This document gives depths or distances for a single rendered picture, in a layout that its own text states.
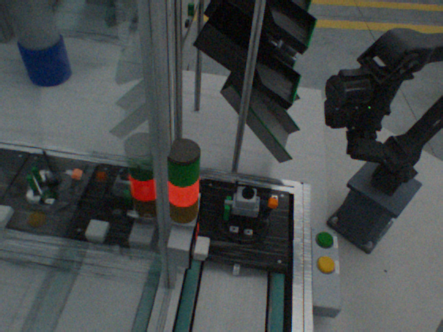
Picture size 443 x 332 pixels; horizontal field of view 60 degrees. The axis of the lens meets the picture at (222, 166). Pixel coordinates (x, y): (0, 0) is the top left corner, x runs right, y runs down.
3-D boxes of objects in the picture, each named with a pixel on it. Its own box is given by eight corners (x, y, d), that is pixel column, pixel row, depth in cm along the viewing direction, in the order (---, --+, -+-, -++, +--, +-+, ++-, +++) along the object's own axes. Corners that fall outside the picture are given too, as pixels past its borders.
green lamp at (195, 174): (202, 164, 60) (203, 143, 57) (196, 190, 57) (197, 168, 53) (170, 160, 61) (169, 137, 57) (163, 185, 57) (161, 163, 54)
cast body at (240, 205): (258, 203, 98) (262, 186, 92) (256, 217, 95) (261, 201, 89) (225, 198, 98) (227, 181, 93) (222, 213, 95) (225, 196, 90)
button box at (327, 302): (330, 242, 106) (337, 230, 102) (335, 318, 93) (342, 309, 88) (304, 238, 107) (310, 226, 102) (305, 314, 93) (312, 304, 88)
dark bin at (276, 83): (296, 81, 105) (314, 62, 100) (286, 111, 97) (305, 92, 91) (210, 19, 100) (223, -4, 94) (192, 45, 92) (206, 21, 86)
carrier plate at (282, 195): (288, 195, 109) (289, 190, 108) (285, 274, 94) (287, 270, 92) (204, 182, 110) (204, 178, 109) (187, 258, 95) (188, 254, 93)
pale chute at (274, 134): (288, 133, 120) (301, 129, 118) (279, 164, 112) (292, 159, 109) (233, 64, 108) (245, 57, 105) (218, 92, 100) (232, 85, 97)
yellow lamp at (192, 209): (199, 201, 68) (201, 184, 64) (194, 226, 65) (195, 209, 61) (172, 198, 68) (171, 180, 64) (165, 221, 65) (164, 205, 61)
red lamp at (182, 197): (201, 184, 64) (202, 165, 61) (195, 209, 61) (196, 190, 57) (171, 179, 64) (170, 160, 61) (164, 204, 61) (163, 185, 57)
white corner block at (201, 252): (209, 245, 97) (210, 237, 94) (206, 262, 94) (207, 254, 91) (191, 242, 98) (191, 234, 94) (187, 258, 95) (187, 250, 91)
